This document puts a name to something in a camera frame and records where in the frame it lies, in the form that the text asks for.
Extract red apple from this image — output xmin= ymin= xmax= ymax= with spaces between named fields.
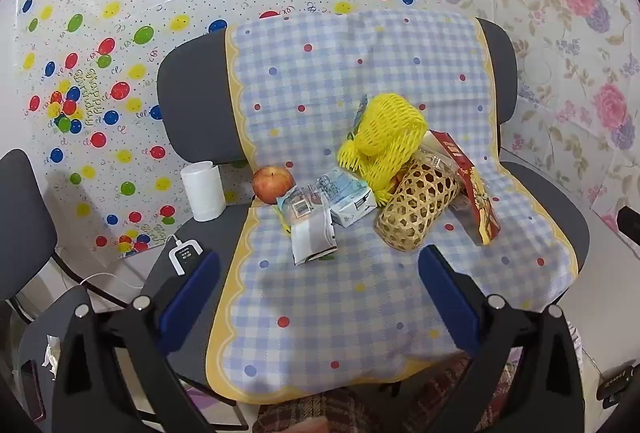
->
xmin=251 ymin=166 xmax=296 ymax=204

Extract white timer device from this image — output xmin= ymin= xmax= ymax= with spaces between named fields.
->
xmin=167 ymin=238 xmax=205 ymax=275

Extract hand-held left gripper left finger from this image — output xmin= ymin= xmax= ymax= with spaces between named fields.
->
xmin=52 ymin=249 xmax=223 ymax=433

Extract clear yellow-label plastic packet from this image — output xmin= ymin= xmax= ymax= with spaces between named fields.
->
xmin=276 ymin=180 xmax=340 ymax=266

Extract blue checkered dotted cloth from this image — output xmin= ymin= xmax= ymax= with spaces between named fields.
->
xmin=202 ymin=8 xmax=581 ymax=404

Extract crumpled white tissue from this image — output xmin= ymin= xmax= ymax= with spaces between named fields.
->
xmin=42 ymin=335 xmax=63 ymax=376

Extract floral print sheet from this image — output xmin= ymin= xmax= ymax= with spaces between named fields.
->
xmin=425 ymin=0 xmax=640 ymax=234

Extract blue white milk carton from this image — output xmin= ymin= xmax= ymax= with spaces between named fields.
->
xmin=327 ymin=168 xmax=378 ymax=229

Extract white paper roll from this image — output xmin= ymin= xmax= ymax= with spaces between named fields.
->
xmin=180 ymin=160 xmax=224 ymax=223

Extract white cable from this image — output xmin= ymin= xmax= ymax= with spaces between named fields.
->
xmin=80 ymin=233 xmax=182 ymax=289

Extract red cardboard box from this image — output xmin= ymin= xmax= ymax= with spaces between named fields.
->
xmin=430 ymin=130 xmax=501 ymax=246

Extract grey office chair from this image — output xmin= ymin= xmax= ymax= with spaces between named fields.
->
xmin=142 ymin=13 xmax=591 ymax=414

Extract dark red phone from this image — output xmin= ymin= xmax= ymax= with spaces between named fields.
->
xmin=22 ymin=360 xmax=47 ymax=420

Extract person's plaid trousers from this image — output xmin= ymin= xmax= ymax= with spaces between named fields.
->
xmin=250 ymin=353 xmax=511 ymax=433

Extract black clip device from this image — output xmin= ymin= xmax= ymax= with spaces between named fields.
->
xmin=597 ymin=363 xmax=636 ymax=409

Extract yellow foam fruit net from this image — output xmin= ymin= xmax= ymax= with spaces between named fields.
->
xmin=336 ymin=93 xmax=428 ymax=206

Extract dark grey side chair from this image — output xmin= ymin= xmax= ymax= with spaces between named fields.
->
xmin=0 ymin=148 xmax=151 ymax=419

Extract woven bamboo basket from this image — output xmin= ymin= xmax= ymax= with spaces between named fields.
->
xmin=375 ymin=158 xmax=461 ymax=253

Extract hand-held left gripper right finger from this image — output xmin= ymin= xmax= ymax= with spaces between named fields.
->
xmin=419 ymin=244 xmax=586 ymax=433

